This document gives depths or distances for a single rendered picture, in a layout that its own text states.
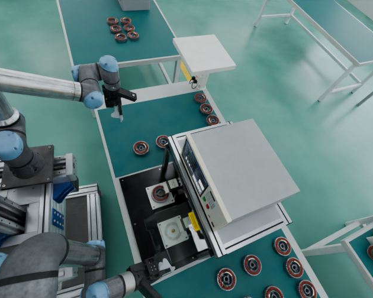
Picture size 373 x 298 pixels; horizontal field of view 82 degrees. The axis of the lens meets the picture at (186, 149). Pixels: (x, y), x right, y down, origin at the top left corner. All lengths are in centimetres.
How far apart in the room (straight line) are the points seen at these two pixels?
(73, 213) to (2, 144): 106
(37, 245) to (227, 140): 82
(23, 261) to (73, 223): 147
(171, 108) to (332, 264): 220
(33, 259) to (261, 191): 81
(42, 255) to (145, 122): 131
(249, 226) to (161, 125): 102
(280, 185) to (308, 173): 199
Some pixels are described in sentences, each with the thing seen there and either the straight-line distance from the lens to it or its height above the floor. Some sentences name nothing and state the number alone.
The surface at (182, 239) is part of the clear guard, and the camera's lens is 111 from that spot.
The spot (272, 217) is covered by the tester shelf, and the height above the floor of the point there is 111.
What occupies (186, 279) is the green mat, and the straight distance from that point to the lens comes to 142.
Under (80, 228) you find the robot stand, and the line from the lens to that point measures 205.
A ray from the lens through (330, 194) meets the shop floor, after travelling 310.
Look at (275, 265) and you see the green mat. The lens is 161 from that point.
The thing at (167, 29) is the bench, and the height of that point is 75.
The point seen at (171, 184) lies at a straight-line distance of 132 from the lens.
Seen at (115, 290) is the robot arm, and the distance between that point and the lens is 90.
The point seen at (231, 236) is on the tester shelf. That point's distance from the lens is 112.
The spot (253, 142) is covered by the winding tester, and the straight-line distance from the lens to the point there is 111.
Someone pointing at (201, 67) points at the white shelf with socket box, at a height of 120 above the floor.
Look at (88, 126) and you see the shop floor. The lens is 273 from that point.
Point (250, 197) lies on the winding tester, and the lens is 98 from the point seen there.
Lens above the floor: 215
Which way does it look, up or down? 58 degrees down
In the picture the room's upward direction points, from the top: 18 degrees clockwise
